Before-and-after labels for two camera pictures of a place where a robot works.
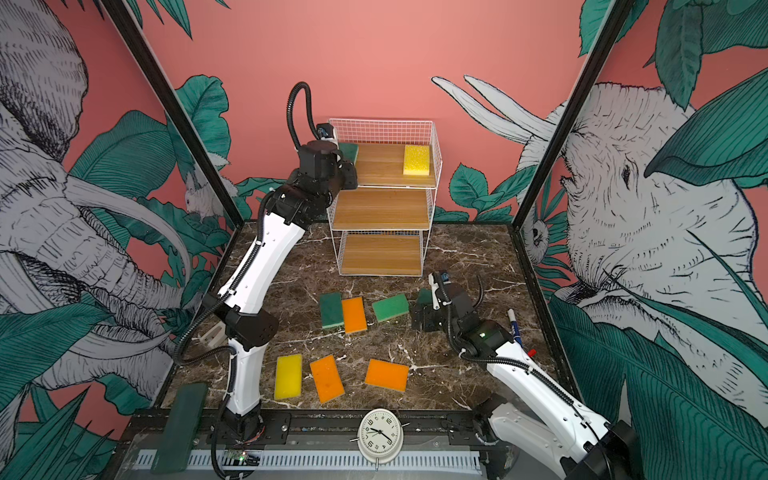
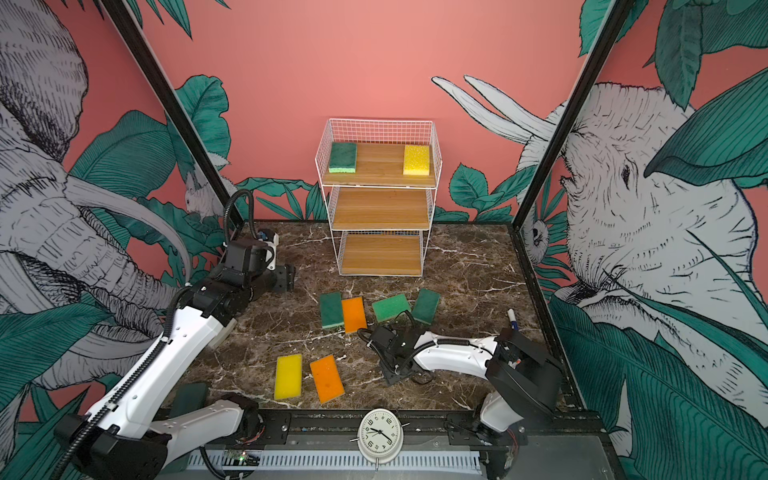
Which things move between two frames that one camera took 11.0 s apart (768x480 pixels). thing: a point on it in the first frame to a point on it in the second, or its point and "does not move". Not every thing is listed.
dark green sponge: x=425 y=296 does not move
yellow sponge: x=416 y=160 does not move
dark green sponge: x=348 y=151 does not move
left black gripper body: x=347 y=177 to x=281 y=278
